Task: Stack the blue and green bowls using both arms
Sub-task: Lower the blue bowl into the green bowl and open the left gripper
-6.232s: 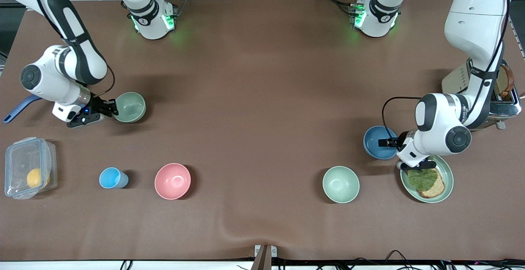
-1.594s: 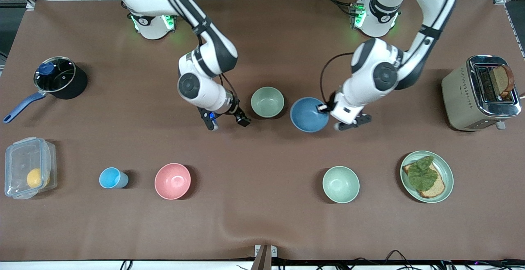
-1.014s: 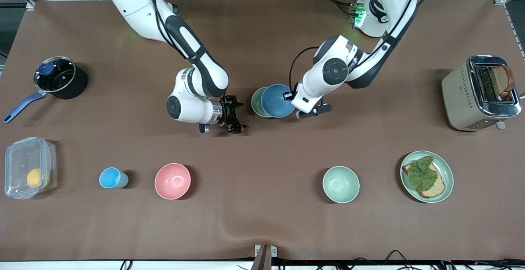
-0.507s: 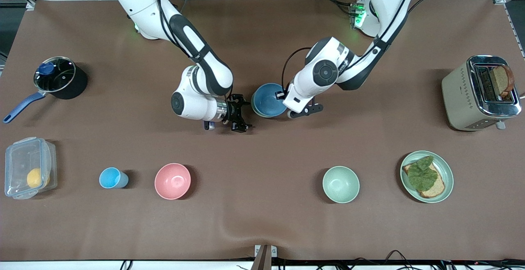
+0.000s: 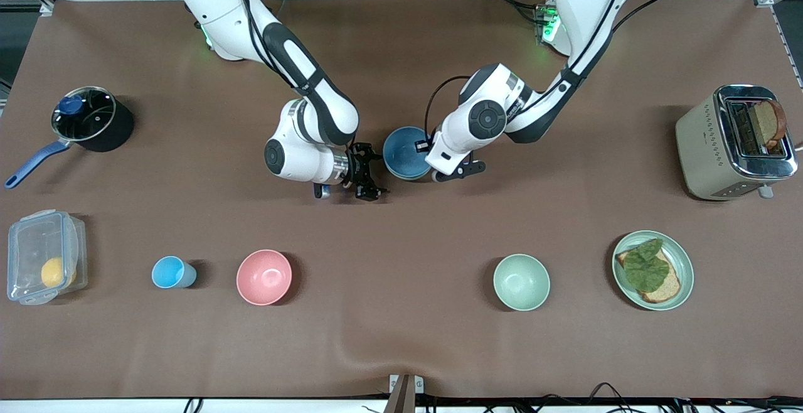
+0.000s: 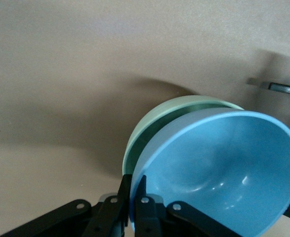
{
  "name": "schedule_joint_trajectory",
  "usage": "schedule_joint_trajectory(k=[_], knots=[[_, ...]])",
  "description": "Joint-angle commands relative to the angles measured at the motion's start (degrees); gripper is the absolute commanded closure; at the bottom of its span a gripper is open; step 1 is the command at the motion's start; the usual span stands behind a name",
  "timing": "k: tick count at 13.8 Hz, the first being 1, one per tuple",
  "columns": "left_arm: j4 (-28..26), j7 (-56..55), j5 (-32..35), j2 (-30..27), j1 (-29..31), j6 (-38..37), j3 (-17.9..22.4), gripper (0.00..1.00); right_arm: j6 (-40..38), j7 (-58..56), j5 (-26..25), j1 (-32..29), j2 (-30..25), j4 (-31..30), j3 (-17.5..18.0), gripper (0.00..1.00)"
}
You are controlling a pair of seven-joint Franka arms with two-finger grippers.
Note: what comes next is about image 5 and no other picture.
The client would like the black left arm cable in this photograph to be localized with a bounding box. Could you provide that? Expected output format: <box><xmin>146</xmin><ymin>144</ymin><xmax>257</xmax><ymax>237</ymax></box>
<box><xmin>425</xmin><ymin>0</ymin><xmax>713</xmax><ymax>145</ymax></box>

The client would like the glass pot lid blue knob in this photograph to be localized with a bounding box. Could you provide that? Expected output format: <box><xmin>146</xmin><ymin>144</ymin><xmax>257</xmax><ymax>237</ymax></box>
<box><xmin>51</xmin><ymin>87</ymin><xmax>117</xmax><ymax>141</ymax></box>

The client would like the brown table cloth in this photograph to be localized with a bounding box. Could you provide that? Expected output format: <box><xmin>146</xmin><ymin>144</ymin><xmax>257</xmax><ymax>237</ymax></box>
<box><xmin>0</xmin><ymin>0</ymin><xmax>803</xmax><ymax>399</ymax></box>

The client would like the brown toast slice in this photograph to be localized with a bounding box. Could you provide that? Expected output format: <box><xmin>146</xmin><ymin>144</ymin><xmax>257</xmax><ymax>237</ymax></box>
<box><xmin>747</xmin><ymin>99</ymin><xmax>789</xmax><ymax>151</ymax></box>

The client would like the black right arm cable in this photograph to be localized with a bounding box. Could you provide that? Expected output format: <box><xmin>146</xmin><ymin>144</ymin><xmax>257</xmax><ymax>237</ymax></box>
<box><xmin>233</xmin><ymin>0</ymin><xmax>316</xmax><ymax>95</ymax></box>

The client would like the beige chrome toaster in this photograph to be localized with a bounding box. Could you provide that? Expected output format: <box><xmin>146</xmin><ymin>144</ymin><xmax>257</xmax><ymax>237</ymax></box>
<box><xmin>676</xmin><ymin>84</ymin><xmax>799</xmax><ymax>201</ymax></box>

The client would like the clear plastic lidded container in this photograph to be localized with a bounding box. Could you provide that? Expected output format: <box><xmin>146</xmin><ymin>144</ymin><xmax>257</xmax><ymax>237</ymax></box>
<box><xmin>7</xmin><ymin>210</ymin><xmax>88</xmax><ymax>306</ymax></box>

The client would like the blue bowl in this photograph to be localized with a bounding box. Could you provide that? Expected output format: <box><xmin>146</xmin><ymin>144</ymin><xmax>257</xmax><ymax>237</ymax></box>
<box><xmin>383</xmin><ymin>126</ymin><xmax>433</xmax><ymax>178</ymax></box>

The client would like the metal table edge bracket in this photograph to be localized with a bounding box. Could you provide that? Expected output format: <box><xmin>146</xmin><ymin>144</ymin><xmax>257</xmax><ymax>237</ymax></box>
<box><xmin>388</xmin><ymin>374</ymin><xmax>425</xmax><ymax>413</ymax></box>

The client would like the black pot blue handle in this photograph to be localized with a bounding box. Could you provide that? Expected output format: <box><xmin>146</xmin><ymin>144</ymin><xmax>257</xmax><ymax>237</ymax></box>
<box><xmin>5</xmin><ymin>87</ymin><xmax>134</xmax><ymax>189</ymax></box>

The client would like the bread slice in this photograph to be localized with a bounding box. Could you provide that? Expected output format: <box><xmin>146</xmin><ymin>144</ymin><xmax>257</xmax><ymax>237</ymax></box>
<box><xmin>615</xmin><ymin>247</ymin><xmax>681</xmax><ymax>304</ymax></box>

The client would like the yellow lemon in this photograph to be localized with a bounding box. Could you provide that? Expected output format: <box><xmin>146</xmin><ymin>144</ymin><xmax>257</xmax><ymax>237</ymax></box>
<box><xmin>41</xmin><ymin>257</ymin><xmax>77</xmax><ymax>288</ymax></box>

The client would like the light green bowl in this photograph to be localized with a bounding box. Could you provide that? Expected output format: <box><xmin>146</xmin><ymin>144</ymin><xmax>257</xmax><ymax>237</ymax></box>
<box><xmin>493</xmin><ymin>254</ymin><xmax>551</xmax><ymax>311</ymax></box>
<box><xmin>384</xmin><ymin>161</ymin><xmax>433</xmax><ymax>182</ymax></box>

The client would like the pink bowl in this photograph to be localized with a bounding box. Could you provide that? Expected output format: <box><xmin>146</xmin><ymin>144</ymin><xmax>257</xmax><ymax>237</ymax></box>
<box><xmin>237</xmin><ymin>249</ymin><xmax>293</xmax><ymax>306</ymax></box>

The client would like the light green plate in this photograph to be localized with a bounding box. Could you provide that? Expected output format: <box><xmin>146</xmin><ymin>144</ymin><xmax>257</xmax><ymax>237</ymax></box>
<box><xmin>612</xmin><ymin>230</ymin><xmax>694</xmax><ymax>311</ymax></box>

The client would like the green lettuce leaf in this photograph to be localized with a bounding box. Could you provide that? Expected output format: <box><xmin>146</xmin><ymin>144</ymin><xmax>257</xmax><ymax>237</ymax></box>
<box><xmin>623</xmin><ymin>239</ymin><xmax>671</xmax><ymax>292</ymax></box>

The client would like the light blue cup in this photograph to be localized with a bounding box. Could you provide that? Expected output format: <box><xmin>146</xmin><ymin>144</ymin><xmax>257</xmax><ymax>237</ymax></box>
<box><xmin>151</xmin><ymin>256</ymin><xmax>197</xmax><ymax>289</ymax></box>

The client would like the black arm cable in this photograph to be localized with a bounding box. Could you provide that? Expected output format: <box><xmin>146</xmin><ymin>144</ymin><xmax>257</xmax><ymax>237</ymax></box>
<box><xmin>425</xmin><ymin>0</ymin><xmax>713</xmax><ymax>145</ymax></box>
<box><xmin>233</xmin><ymin>0</ymin><xmax>316</xmax><ymax>95</ymax></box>

